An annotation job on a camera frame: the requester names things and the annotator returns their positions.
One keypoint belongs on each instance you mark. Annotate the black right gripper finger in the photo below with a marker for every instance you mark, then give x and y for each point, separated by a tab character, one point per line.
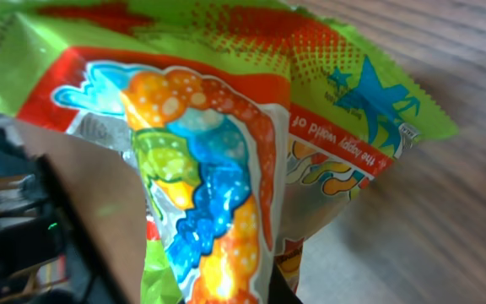
279	291

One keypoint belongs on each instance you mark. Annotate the green snack packet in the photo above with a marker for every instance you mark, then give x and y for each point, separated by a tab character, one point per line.
251	124

